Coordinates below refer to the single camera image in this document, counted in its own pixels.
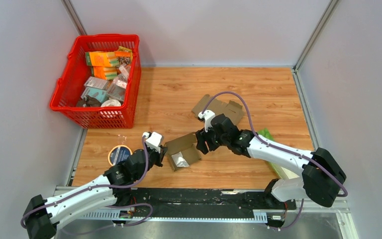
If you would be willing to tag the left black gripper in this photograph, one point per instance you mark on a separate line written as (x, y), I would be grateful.
(159, 156)

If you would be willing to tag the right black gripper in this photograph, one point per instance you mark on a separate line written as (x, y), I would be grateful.
(202, 137)

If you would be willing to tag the cardboard box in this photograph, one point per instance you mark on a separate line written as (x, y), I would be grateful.
(232, 110)
(185, 144)

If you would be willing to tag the small white plastic packet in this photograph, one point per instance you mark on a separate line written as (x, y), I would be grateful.
(179, 160)

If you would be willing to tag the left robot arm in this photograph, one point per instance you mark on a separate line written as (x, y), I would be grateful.
(43, 218)

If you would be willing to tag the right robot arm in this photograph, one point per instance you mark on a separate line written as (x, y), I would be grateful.
(319, 176)

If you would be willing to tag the teal box in basket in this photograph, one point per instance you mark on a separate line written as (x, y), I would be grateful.
(95, 93)

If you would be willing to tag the orange green box lower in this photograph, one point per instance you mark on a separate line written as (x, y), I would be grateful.
(106, 73)

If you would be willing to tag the orange green box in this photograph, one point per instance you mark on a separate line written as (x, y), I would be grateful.
(106, 73)
(101, 59)

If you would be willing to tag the orange green box upper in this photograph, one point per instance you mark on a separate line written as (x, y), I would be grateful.
(101, 59)

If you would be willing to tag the white tape roll in basket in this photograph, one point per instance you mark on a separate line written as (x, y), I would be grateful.
(111, 103)

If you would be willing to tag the green napa cabbage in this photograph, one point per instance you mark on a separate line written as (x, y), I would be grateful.
(281, 172)

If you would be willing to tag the clear packet in basket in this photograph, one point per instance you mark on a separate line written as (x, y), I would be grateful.
(117, 88)

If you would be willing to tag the grey packet in basket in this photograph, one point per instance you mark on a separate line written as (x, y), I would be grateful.
(97, 83)

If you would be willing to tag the colourful snack packet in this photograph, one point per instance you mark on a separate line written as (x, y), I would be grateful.
(124, 55)

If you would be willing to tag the red plastic shopping basket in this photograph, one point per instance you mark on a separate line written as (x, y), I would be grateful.
(70, 85)

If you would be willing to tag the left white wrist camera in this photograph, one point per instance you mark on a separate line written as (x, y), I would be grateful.
(153, 140)

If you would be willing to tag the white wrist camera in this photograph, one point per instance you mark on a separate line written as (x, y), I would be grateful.
(206, 116)
(153, 140)

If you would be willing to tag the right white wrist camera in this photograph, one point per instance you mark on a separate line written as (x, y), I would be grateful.
(206, 116)

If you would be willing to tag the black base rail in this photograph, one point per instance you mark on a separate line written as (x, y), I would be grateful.
(198, 205)

